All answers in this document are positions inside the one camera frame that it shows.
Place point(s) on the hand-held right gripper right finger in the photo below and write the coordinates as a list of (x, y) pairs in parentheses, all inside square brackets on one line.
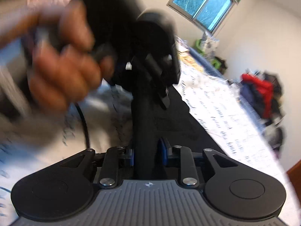
[(187, 164)]

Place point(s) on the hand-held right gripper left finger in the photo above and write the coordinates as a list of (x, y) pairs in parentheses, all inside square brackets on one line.
[(110, 164)]

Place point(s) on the brown wooden door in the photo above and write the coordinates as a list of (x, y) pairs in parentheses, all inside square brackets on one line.
[(295, 176)]

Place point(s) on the pile of clothes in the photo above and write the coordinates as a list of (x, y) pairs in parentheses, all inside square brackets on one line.
[(263, 98)]

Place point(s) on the window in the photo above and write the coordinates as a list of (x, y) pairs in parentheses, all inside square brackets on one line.
[(199, 2)]

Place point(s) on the blue quilted bed cover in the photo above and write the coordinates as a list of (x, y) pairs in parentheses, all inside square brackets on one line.
[(207, 63)]

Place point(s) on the white script-printed blanket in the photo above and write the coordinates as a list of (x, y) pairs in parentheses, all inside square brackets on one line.
[(225, 113)]

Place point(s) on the black pants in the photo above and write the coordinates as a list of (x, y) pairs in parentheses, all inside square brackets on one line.
[(145, 122)]

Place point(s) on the floral pillow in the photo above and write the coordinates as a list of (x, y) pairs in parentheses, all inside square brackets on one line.
[(209, 42)]

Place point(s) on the person's left hand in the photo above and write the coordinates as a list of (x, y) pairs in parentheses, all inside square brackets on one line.
[(61, 63)]

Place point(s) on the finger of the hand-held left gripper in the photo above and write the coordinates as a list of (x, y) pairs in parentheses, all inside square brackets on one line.
[(156, 80)]

